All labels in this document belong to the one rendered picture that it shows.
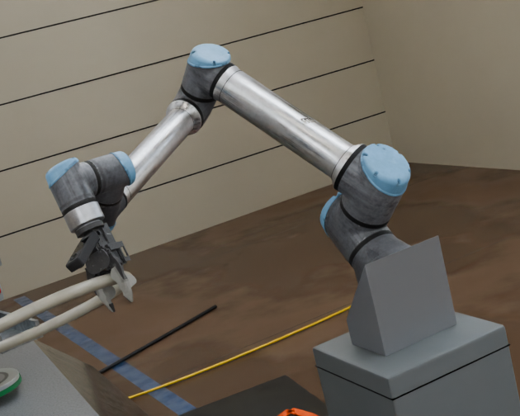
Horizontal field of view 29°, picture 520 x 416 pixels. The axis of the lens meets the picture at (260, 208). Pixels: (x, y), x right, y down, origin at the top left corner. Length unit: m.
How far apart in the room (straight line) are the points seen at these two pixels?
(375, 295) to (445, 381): 0.29
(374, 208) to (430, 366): 0.45
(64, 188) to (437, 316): 1.10
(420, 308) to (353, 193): 0.37
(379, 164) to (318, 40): 6.60
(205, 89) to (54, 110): 5.43
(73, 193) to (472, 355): 1.15
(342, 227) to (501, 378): 0.60
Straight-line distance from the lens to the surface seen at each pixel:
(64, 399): 3.06
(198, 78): 2.93
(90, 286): 2.37
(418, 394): 2.71
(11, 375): 3.24
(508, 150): 8.40
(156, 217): 8.62
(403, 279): 2.78
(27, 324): 2.85
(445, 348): 2.76
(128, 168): 2.53
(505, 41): 8.11
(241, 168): 8.91
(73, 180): 2.45
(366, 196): 2.74
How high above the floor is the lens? 1.88
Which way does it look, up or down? 12 degrees down
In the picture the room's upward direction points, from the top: 14 degrees counter-clockwise
